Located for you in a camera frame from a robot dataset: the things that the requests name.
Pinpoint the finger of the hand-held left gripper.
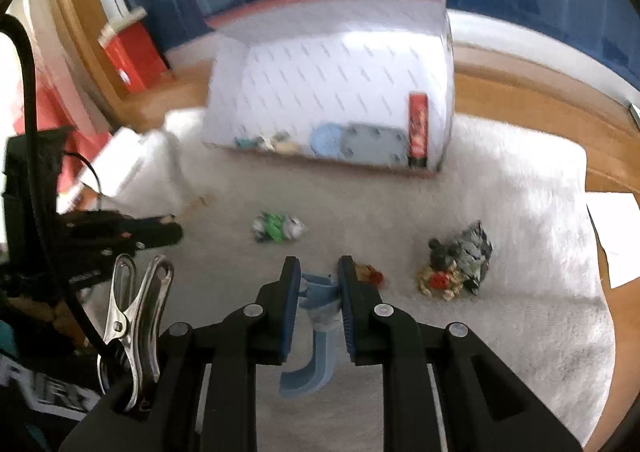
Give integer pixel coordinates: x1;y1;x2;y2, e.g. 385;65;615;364
70;223;184;255
57;211;177;232

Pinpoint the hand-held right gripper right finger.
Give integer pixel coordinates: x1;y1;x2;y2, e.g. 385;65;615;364
336;255;583;452

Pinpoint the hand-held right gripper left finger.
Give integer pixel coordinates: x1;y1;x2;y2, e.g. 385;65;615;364
60;256;302;452

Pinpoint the blue grey plastic hook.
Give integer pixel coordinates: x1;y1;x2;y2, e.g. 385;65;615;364
278;271;345;399

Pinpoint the large metal spring clip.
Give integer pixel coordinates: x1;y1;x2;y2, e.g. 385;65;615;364
96;253;176;414

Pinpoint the small beige toy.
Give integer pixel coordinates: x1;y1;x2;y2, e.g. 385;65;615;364
266;131;299;154

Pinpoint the grey studded plate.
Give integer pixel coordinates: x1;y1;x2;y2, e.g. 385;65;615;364
339;122;410;169

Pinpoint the red tube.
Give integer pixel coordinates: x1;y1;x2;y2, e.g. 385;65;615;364
407;91;431;169

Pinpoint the white lined cardboard box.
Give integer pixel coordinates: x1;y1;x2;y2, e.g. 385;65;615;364
201;0;457;179

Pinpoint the small red yellow toy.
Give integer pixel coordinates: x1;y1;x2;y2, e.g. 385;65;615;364
352;261;387;289

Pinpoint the white paper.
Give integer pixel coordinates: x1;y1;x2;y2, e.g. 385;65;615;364
584;191;640;290
56;126;152;214

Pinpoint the green white toy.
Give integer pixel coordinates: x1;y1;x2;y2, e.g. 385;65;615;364
251;211;307;244

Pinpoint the white fluffy towel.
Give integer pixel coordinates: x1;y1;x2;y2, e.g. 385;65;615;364
54;108;617;452

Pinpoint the dark figure toy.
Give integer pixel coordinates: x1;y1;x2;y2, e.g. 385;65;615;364
416;220;495;302

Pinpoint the red box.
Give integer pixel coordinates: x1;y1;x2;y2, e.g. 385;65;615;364
96;6;172;94

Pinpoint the black cable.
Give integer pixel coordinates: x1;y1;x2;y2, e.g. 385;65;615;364
0;13;110;360

